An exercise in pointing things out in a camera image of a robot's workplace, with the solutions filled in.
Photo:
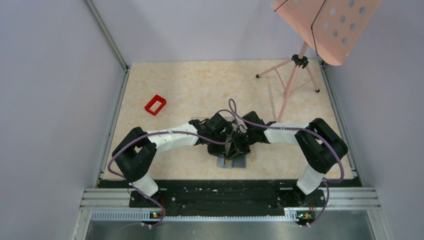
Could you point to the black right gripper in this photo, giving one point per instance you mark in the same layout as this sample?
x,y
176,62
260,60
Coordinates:
x,y
236,148

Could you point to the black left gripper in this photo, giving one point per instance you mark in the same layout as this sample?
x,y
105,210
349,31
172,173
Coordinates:
x,y
220,150

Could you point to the beige leather card holder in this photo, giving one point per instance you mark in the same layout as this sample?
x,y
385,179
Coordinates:
x,y
239,162

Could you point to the clear plastic card box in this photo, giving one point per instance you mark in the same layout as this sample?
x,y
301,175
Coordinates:
x,y
201,118

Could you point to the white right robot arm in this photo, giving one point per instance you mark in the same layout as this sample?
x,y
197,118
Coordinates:
x,y
321,146

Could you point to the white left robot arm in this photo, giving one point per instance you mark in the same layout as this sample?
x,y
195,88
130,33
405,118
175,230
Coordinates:
x,y
135,153

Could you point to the pink music stand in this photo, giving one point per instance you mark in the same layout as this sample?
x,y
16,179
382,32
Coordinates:
x,y
330,27

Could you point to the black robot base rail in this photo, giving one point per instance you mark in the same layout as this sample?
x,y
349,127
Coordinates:
x,y
222,198

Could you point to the red plastic frame block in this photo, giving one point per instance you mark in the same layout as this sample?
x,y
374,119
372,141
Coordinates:
x,y
155,105

